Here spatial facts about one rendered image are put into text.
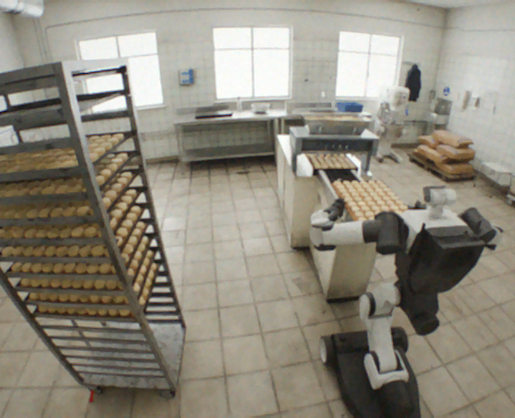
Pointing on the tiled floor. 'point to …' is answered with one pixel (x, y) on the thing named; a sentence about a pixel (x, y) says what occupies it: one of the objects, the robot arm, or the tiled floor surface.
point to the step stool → (497, 176)
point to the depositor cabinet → (300, 193)
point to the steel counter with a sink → (184, 117)
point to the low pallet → (440, 169)
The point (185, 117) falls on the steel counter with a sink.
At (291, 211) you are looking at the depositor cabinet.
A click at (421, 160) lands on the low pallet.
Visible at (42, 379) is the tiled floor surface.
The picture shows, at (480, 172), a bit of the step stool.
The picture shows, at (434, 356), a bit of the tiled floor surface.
